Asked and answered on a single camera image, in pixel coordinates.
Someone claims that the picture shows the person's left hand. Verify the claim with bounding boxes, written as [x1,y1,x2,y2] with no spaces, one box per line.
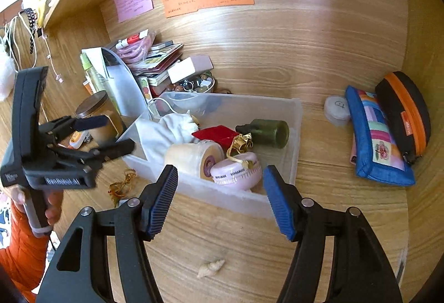
[10,187,65,227]

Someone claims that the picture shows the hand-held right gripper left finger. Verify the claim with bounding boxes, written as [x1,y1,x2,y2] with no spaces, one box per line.
[35,164,179,303]

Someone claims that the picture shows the red fabric pouch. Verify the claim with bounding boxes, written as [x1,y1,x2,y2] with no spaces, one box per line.
[191,126,240,146]

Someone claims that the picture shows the white hanging cables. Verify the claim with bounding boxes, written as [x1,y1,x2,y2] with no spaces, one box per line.
[0,8,39,74]

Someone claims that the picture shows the light green tube bottle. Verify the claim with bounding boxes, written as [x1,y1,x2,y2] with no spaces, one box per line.
[80,53,109,92]

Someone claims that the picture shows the white face mask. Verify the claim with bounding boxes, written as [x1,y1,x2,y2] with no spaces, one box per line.
[135,110,198,165]

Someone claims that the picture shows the green dropper bottle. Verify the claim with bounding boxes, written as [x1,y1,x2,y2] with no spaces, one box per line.
[235,119,290,149]

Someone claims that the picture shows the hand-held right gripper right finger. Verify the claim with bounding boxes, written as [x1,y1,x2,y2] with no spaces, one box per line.
[262,165,405,303]

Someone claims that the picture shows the blue patchwork pouch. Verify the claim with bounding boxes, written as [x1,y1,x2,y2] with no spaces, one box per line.
[344,85,416,187]

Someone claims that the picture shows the bowl of beads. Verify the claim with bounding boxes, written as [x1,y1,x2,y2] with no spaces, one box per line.
[163,70,216,95]

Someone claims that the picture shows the brown jar with lid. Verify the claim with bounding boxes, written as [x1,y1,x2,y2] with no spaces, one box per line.
[74,91,123,146]

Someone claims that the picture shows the white cardboard box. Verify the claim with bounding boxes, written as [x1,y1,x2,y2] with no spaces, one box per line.
[167,56,214,83]

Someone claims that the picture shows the white charging cable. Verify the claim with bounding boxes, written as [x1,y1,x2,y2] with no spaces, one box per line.
[42,34,65,83]

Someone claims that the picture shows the pink paper note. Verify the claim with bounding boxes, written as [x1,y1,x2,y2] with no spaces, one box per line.
[114,0,154,23]

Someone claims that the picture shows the pink round gadget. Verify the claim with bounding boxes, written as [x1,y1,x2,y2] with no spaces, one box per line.
[210,152,262,191]

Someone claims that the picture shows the white fluffy toy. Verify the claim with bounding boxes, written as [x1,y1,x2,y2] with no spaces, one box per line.
[0,42,18,102]

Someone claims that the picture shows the gold foil ornament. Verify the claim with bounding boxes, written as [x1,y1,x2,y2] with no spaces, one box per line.
[226,134,255,163]

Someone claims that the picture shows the pink coiled cord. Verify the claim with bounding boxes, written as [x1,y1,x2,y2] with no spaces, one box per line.
[116,31,157,64]

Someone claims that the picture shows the black orange zipper case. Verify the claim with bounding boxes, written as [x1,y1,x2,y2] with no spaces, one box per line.
[375,71,431,165]

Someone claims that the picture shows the stack of books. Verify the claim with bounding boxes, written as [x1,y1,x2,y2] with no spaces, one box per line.
[135,41,184,85]

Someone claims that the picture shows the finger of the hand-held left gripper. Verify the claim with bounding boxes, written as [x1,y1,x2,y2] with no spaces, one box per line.
[38,114,110,143]
[52,139,136,171]

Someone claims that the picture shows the round white container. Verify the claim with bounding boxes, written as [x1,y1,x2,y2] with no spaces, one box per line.
[324,96,352,127]

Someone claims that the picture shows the wooden desktop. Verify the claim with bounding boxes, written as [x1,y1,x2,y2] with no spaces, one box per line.
[35,81,417,303]

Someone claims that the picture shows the beige tape roll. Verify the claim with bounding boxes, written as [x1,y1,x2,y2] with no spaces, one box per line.
[164,141,225,182]

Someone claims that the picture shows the beige seashell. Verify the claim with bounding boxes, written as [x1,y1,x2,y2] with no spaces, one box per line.
[197,259,225,279]

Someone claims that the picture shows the white translucent file holder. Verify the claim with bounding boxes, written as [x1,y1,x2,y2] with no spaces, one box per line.
[100,47,153,123]

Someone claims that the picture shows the orange white glue tube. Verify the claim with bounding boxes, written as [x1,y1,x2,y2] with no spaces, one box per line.
[69,131,87,147]

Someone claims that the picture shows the white folded papers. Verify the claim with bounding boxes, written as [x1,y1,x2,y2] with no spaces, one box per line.
[81,48,112,81]

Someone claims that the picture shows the fruit print carton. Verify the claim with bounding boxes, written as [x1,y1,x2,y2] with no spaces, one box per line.
[137,76,163,99]

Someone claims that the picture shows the clear plastic storage bin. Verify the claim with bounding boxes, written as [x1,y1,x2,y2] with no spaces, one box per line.
[116,91,303,220]

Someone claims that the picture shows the black beaded string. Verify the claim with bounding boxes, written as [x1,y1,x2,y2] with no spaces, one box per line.
[22,8,39,55]

